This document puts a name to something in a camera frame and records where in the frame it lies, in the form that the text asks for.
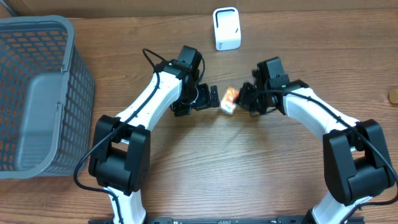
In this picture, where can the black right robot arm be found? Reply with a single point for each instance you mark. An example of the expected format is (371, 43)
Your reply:
(356, 162)

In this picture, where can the white barcode scanner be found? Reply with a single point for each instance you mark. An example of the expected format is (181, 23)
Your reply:
(227, 28)

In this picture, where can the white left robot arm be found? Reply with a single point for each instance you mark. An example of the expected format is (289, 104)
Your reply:
(120, 159)

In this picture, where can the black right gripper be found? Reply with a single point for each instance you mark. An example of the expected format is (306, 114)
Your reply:
(243, 101)

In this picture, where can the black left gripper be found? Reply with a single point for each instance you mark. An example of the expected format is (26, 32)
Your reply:
(206, 101)

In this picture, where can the Kleenex tissue pack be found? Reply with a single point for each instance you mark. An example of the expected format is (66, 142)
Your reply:
(228, 104)

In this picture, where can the gold tube cap at edge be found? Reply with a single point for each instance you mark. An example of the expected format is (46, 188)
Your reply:
(393, 96)

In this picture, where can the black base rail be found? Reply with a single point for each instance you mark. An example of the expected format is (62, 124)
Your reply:
(277, 220)

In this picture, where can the grey plastic basket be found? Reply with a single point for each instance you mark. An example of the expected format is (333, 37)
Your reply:
(47, 95)

